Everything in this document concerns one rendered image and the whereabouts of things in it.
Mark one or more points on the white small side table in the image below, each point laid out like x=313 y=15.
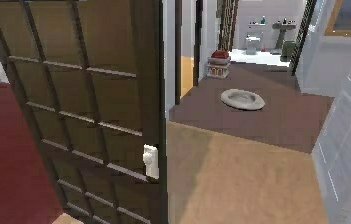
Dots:
x=218 y=68

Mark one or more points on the grey round pet bed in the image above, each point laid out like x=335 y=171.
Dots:
x=242 y=99

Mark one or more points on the red cushion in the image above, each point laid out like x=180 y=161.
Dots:
x=220 y=54

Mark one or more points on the dark narrow room door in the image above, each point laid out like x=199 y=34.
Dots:
x=198 y=40

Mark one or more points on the brown panelled room door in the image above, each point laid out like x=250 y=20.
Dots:
x=83 y=100

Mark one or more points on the white toilet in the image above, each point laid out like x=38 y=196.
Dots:
x=252 y=44

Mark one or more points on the dark lattice room door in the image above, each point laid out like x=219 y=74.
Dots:
x=227 y=23
x=302 y=33

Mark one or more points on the green bottle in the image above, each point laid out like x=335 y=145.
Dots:
x=263 y=20

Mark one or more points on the green waste bin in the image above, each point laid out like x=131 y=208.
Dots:
x=288 y=50

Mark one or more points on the white panelled room door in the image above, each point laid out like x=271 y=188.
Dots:
x=346 y=143

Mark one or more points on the wood framed window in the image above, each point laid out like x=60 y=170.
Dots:
x=346 y=18

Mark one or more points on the grey pedestal sink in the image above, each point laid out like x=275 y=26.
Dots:
x=281 y=33

